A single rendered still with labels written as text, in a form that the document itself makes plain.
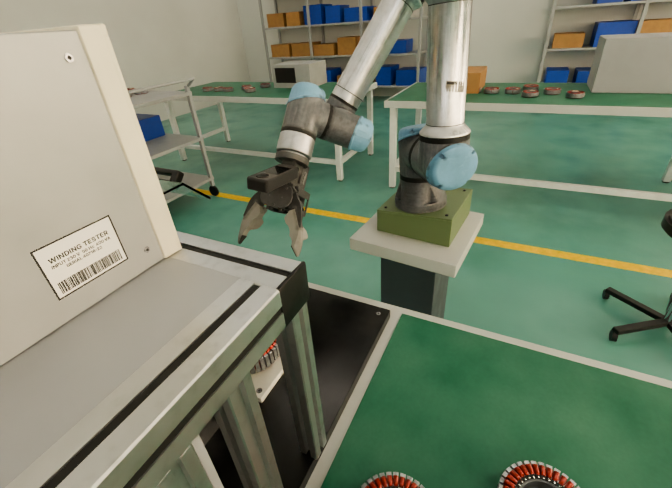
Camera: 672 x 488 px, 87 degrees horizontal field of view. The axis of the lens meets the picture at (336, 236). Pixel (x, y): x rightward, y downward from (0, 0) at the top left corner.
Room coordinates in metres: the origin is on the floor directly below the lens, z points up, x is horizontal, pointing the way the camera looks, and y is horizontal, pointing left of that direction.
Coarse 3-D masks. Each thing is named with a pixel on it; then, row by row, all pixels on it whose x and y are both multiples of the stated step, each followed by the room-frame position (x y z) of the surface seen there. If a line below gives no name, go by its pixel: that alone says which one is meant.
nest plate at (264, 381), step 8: (280, 360) 0.45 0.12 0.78; (272, 368) 0.43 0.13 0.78; (280, 368) 0.43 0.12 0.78; (256, 376) 0.42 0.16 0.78; (264, 376) 0.42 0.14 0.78; (272, 376) 0.41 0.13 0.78; (280, 376) 0.42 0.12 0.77; (256, 384) 0.40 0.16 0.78; (264, 384) 0.40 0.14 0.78; (272, 384) 0.40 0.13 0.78; (256, 392) 0.38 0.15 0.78; (264, 392) 0.38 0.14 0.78
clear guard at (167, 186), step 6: (162, 180) 0.67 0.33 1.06; (168, 180) 0.66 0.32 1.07; (162, 186) 0.63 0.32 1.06; (168, 186) 0.63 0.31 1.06; (174, 186) 0.63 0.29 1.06; (180, 186) 0.66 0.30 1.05; (186, 186) 0.65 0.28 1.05; (174, 192) 0.74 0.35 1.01; (180, 192) 0.72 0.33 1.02; (186, 192) 0.70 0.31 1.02; (192, 192) 0.68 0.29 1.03; (198, 192) 0.67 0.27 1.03; (210, 198) 0.69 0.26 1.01
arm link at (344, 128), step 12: (336, 108) 0.79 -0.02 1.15; (336, 120) 0.76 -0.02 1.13; (348, 120) 0.77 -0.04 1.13; (360, 120) 0.78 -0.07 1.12; (324, 132) 0.76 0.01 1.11; (336, 132) 0.76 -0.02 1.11; (348, 132) 0.76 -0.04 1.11; (360, 132) 0.77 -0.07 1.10; (372, 132) 0.78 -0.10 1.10; (336, 144) 0.78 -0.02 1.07; (348, 144) 0.77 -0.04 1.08; (360, 144) 0.77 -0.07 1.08
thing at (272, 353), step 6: (276, 342) 0.46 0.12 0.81; (270, 348) 0.45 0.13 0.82; (276, 348) 0.45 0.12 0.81; (264, 354) 0.43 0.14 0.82; (270, 354) 0.44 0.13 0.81; (276, 354) 0.45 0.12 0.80; (258, 360) 0.43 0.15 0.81; (264, 360) 0.43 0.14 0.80; (270, 360) 0.44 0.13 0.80; (258, 366) 0.42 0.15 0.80; (264, 366) 0.43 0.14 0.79; (252, 372) 0.42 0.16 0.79
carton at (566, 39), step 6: (558, 36) 5.51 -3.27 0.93; (564, 36) 5.47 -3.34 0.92; (570, 36) 5.44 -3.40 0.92; (576, 36) 5.40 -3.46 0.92; (582, 36) 5.37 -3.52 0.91; (552, 42) 5.82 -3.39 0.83; (558, 42) 5.50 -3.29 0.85; (564, 42) 5.46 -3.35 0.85; (570, 42) 5.43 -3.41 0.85; (576, 42) 5.39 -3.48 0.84; (582, 42) 5.36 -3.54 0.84
